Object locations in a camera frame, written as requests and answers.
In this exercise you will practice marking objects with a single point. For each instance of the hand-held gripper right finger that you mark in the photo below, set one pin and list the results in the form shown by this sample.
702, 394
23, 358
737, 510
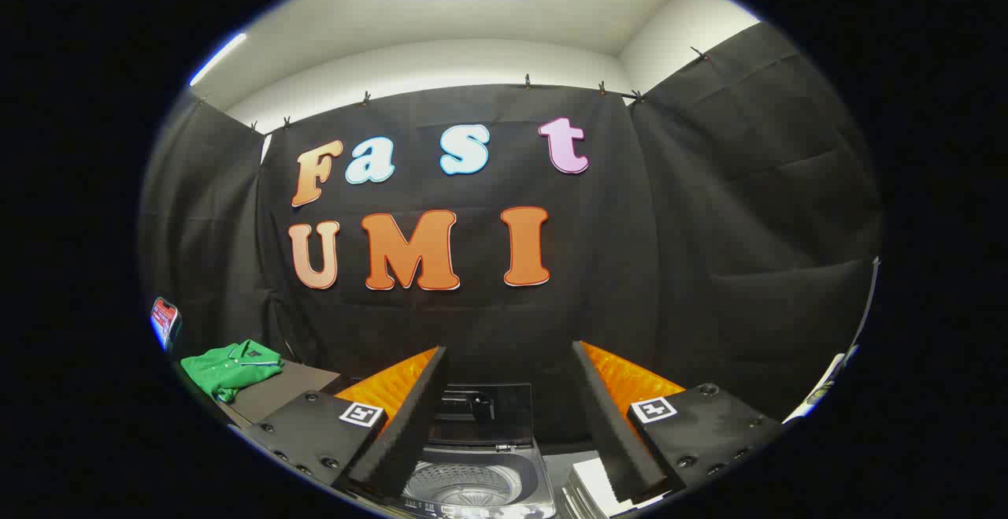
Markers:
610, 424

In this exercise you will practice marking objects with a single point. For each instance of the small red blue screen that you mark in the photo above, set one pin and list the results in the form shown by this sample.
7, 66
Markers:
164, 322

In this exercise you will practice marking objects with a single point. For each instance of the green polo shirt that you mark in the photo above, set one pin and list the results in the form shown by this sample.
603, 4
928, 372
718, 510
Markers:
228, 369

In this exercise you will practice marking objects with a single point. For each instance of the grey side table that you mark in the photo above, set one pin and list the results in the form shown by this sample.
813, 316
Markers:
276, 393

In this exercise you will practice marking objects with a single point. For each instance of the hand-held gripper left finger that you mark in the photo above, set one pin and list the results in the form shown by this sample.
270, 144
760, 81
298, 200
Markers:
409, 424

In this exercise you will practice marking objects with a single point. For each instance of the grey washing machine body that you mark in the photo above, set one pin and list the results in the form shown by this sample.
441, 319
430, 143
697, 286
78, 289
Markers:
472, 487

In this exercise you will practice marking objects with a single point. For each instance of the black backdrop cloth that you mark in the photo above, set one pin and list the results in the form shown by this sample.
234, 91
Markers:
709, 267

